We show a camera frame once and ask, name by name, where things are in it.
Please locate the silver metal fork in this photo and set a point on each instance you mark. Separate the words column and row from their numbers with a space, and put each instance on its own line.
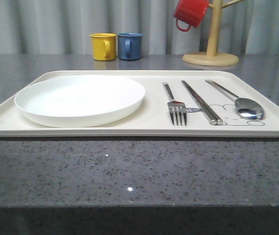
column 176, row 109

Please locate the white round plate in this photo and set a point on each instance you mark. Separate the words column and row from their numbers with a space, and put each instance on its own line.
column 80, row 100

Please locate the silver metal spoon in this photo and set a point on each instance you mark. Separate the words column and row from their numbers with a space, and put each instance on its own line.
column 246, row 108

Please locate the cream rabbit serving tray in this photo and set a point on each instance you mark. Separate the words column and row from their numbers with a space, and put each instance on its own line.
column 152, row 118

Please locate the blue enamel mug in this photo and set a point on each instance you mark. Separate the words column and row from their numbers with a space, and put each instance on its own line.
column 129, row 46

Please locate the yellow enamel mug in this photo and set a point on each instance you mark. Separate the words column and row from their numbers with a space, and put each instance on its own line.
column 104, row 46

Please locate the wooden mug tree stand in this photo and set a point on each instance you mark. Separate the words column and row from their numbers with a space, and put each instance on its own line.
column 212, row 57

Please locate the red enamel mug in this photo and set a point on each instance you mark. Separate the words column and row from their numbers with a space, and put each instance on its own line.
column 190, row 12

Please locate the grey pleated curtain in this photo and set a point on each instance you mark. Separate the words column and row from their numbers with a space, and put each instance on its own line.
column 64, row 26

